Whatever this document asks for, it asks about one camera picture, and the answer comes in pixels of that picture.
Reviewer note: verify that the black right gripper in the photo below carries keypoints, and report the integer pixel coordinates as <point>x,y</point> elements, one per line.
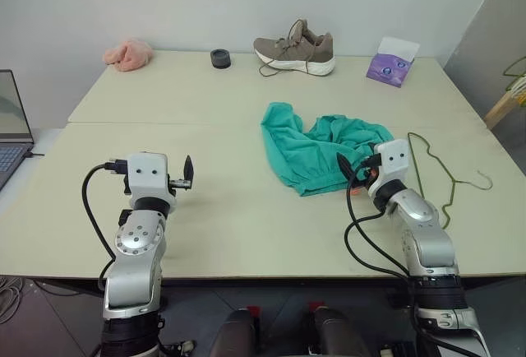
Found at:
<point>363,180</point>

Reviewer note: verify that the pink fluffy cloth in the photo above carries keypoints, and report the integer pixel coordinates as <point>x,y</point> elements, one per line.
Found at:
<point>129,56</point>

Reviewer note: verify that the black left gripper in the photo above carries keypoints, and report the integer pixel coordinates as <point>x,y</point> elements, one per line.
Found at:
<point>180,184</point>

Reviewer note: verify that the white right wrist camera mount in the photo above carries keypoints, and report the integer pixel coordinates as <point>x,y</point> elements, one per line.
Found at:
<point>392,159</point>

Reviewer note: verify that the grey laptop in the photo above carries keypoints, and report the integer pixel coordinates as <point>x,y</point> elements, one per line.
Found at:
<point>12,110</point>

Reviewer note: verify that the dark rounded shape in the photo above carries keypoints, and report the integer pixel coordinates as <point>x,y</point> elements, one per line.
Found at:
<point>341,332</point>
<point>232,332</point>

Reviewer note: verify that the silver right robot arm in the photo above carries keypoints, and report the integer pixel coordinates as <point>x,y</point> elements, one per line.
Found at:
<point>427,242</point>

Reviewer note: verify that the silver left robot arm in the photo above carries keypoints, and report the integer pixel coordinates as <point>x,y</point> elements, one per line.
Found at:
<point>137,242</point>

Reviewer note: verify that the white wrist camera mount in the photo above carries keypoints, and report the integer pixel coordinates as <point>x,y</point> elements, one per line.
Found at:
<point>146,168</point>
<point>392,159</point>

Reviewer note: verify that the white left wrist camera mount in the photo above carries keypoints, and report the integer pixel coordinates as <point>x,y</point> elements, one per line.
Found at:
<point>146,168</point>

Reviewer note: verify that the black round cap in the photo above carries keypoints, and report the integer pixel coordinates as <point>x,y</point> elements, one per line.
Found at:
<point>220,59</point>

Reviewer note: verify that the teal green fabric garment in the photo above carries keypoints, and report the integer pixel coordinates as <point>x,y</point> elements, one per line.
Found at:
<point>304,151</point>

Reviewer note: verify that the taupe sneaker with white sole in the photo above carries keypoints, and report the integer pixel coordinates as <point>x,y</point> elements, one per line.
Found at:
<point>296,50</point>

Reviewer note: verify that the purple tissue pack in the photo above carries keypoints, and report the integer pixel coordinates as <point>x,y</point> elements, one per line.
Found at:
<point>388,69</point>

